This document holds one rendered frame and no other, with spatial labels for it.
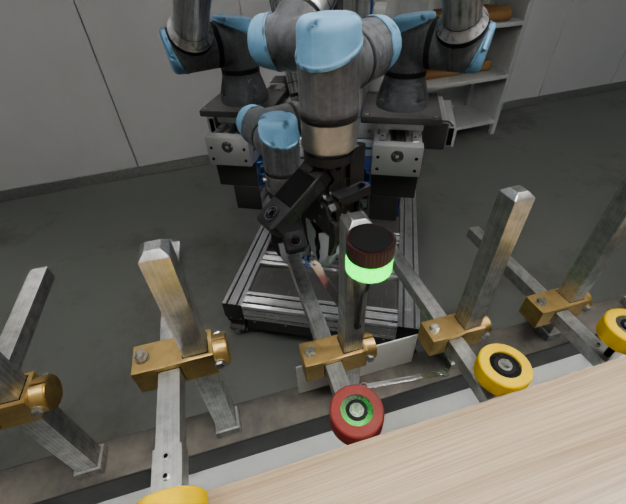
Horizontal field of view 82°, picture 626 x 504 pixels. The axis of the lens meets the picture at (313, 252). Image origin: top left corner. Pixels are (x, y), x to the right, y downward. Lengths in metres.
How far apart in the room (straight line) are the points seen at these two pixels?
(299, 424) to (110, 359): 1.31
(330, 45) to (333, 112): 0.07
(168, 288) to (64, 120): 2.82
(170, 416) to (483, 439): 0.42
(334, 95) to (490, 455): 0.50
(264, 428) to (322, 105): 0.60
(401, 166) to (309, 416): 0.68
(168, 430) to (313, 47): 0.49
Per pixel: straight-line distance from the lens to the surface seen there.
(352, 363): 0.69
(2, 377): 0.63
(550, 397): 0.67
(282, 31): 0.59
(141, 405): 1.76
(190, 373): 0.60
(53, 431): 0.73
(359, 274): 0.44
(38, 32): 3.10
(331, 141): 0.47
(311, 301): 0.75
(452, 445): 0.58
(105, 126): 3.20
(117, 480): 0.85
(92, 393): 1.89
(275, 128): 0.68
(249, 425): 0.80
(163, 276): 0.46
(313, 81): 0.45
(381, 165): 1.06
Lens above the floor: 1.42
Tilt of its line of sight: 41 degrees down
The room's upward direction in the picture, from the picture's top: 3 degrees counter-clockwise
